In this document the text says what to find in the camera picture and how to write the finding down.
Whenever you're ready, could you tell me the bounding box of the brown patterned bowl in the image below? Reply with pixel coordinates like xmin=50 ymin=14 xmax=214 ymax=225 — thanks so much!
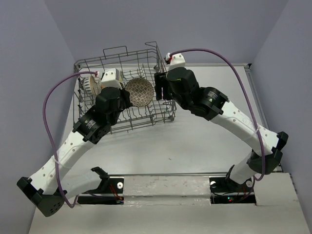
xmin=125 ymin=78 xmax=154 ymax=107

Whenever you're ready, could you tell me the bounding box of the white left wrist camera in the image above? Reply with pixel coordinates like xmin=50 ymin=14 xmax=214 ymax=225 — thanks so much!
xmin=100 ymin=68 xmax=123 ymax=89

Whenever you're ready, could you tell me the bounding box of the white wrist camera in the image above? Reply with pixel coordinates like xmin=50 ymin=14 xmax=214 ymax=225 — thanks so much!
xmin=100 ymin=68 xmax=123 ymax=89
xmin=164 ymin=53 xmax=186 ymax=71

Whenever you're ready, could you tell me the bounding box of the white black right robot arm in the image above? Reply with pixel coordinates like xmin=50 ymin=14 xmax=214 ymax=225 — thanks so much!
xmin=154 ymin=67 xmax=288 ymax=191

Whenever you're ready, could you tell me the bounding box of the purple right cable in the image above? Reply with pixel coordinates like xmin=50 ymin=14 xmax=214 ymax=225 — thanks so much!
xmin=165 ymin=48 xmax=266 ymax=203

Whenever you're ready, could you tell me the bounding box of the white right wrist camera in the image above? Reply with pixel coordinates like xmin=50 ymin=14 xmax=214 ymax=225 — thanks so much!
xmin=164 ymin=53 xmax=186 ymax=71

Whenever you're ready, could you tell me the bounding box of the grey wire dish rack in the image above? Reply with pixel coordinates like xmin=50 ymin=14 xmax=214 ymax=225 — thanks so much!
xmin=71 ymin=41 xmax=176 ymax=134

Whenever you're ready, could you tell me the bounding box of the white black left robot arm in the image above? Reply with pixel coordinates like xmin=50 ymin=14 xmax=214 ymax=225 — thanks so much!
xmin=17 ymin=87 xmax=132 ymax=217

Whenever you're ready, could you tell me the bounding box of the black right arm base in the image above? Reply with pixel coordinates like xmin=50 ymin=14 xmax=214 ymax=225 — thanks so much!
xmin=209 ymin=177 xmax=256 ymax=204

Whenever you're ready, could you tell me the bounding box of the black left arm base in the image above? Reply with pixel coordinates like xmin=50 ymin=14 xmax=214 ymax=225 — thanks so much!
xmin=78 ymin=176 xmax=124 ymax=205

